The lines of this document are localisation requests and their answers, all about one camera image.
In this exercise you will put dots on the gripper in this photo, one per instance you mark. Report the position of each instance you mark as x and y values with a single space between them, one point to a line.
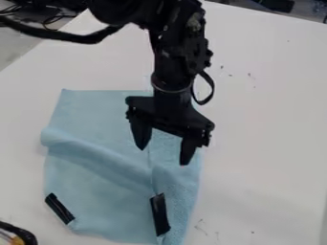
170 110

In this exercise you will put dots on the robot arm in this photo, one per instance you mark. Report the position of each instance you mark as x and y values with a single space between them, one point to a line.
174 38

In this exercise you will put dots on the light blue cloth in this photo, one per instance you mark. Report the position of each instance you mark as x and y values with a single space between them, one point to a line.
106 172

